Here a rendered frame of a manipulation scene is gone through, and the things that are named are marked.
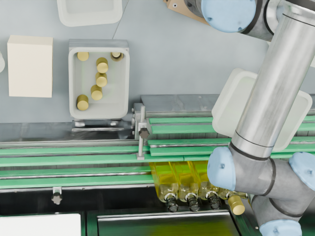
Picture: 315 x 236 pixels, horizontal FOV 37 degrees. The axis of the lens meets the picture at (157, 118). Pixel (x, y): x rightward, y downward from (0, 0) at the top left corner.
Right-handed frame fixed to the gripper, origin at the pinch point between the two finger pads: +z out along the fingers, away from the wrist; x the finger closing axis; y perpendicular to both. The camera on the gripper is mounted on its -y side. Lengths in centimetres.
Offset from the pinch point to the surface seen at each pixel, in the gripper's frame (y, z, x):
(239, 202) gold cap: -4.9, -6.7, 16.4
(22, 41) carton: 60, 29, 8
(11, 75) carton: 60, 26, 18
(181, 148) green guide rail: 8.0, 14.2, 18.4
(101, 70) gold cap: 36.1, 28.3, 8.6
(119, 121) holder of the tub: 24.0, 30.9, 25.9
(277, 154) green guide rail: -21.1, 13.3, 10.8
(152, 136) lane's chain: 15.8, 20.0, 20.8
